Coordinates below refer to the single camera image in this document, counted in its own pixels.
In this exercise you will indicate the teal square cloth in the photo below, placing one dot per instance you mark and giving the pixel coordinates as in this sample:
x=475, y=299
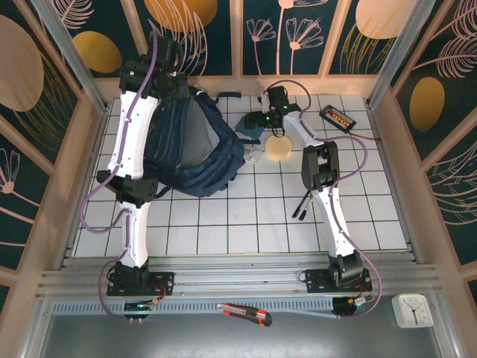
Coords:
x=249, y=133

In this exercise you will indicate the round cork disc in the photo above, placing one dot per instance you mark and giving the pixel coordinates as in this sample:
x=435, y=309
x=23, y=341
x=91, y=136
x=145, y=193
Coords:
x=278, y=148

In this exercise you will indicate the silver stapler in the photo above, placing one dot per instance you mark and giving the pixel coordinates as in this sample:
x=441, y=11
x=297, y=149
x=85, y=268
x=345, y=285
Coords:
x=253, y=154

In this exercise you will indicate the navy blue backpack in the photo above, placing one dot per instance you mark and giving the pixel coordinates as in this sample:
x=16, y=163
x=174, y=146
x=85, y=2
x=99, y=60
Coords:
x=201, y=175

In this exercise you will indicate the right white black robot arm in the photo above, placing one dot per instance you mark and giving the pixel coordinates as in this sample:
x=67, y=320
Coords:
x=320, y=168

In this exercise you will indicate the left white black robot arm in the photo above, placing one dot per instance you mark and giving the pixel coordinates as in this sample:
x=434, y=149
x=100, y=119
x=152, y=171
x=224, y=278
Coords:
x=130, y=130

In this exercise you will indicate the black charger with yellow plugs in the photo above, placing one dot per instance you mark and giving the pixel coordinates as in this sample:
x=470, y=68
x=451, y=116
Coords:
x=337, y=116

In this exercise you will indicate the black controller board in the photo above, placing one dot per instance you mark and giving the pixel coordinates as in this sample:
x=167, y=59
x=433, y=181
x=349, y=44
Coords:
x=139, y=306
x=346, y=304

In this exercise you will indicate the red black utility knife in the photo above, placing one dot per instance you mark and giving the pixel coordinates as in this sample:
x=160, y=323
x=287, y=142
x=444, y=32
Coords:
x=246, y=314

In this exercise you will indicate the white square alarm clock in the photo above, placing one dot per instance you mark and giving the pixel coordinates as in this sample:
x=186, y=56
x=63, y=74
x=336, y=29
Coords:
x=411, y=311

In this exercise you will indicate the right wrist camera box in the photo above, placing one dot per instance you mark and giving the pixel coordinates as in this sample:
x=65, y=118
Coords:
x=264, y=100

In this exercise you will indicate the aluminium frame post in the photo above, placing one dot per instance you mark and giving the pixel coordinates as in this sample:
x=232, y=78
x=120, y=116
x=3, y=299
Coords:
x=398, y=56
x=74, y=59

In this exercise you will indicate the aluminium mounting rail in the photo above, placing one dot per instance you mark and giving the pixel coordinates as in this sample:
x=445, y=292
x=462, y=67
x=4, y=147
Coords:
x=242, y=277

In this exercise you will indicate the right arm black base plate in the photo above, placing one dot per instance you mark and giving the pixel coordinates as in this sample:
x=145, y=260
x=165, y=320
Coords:
x=316, y=279

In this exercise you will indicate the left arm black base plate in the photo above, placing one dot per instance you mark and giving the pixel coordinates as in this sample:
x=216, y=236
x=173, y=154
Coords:
x=164, y=283

